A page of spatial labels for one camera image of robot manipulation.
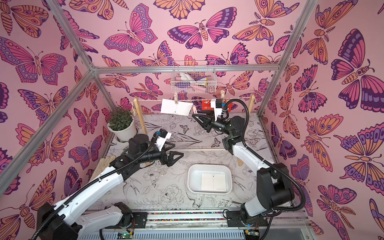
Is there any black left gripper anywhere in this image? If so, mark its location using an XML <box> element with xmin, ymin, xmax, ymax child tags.
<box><xmin>137</xmin><ymin>142</ymin><xmax>184</xmax><ymax>168</ymax></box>

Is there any white postcard with circles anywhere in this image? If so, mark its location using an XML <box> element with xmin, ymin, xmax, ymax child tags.
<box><xmin>201</xmin><ymin>174</ymin><xmax>227</xmax><ymax>192</ymax></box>

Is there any white postcard with chinese text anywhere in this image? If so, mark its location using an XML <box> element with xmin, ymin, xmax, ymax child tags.
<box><xmin>161</xmin><ymin>99</ymin><xmax>193</xmax><ymax>116</ymax></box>

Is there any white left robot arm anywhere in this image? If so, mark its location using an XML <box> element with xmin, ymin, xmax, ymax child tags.
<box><xmin>32</xmin><ymin>129</ymin><xmax>184</xmax><ymax>240</ymax></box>

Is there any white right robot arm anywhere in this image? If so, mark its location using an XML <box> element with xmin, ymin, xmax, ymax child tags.
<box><xmin>192</xmin><ymin>111</ymin><xmax>302</xmax><ymax>225</ymax></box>

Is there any red postcard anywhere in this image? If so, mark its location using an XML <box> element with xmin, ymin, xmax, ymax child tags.
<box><xmin>202</xmin><ymin>100</ymin><xmax>237</xmax><ymax>112</ymax></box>

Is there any white plastic tray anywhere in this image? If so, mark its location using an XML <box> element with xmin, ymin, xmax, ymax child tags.
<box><xmin>187</xmin><ymin>164</ymin><xmax>233</xmax><ymax>195</ymax></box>

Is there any wooden hanging rack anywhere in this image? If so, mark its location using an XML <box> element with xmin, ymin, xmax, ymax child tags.
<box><xmin>131</xmin><ymin>94</ymin><xmax>256</xmax><ymax>166</ymax></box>

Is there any potted green plant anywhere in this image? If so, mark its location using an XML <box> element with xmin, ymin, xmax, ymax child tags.
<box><xmin>108</xmin><ymin>108</ymin><xmax>138</xmax><ymax>142</ymax></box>

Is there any wooden sticks bundle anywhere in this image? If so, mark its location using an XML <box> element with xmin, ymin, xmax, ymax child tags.
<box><xmin>90</xmin><ymin>155</ymin><xmax>116</xmax><ymax>181</ymax></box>

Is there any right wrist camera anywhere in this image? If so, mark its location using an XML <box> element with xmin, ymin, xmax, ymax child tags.
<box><xmin>210</xmin><ymin>99</ymin><xmax>223</xmax><ymax>121</ymax></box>

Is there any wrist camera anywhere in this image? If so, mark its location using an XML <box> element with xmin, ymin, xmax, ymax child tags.
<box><xmin>153</xmin><ymin>129</ymin><xmax>172</xmax><ymax>151</ymax></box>
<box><xmin>210</xmin><ymin>99</ymin><xmax>223</xmax><ymax>121</ymax></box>

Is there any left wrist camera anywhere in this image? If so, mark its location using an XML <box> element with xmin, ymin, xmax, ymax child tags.
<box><xmin>153</xmin><ymin>129</ymin><xmax>172</xmax><ymax>151</ymax></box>

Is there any twine string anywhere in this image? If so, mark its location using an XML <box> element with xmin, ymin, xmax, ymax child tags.
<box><xmin>133</xmin><ymin>95</ymin><xmax>254</xmax><ymax>103</ymax></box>

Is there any white wire basket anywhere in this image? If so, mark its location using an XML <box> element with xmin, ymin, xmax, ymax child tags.
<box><xmin>169</xmin><ymin>60</ymin><xmax>217</xmax><ymax>94</ymax></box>

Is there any black corrugated right cable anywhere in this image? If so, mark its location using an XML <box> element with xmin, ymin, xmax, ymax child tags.
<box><xmin>223</xmin><ymin>98</ymin><xmax>307</xmax><ymax>212</ymax></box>

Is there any black corrugated cable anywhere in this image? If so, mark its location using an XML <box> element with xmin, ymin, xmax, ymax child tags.
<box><xmin>29</xmin><ymin>134</ymin><xmax>160</xmax><ymax>240</ymax></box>
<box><xmin>223</xmin><ymin>98</ymin><xmax>307</xmax><ymax>212</ymax></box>

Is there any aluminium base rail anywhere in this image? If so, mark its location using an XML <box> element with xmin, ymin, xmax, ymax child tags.
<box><xmin>82</xmin><ymin>208</ymin><xmax>317</xmax><ymax>240</ymax></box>

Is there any black corrugated left cable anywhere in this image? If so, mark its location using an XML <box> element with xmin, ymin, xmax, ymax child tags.
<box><xmin>29</xmin><ymin>134</ymin><xmax>160</xmax><ymax>240</ymax></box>

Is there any aluminium frame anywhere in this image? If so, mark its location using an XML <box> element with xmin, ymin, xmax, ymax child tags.
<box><xmin>1</xmin><ymin>1</ymin><xmax>318</xmax><ymax>193</ymax></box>

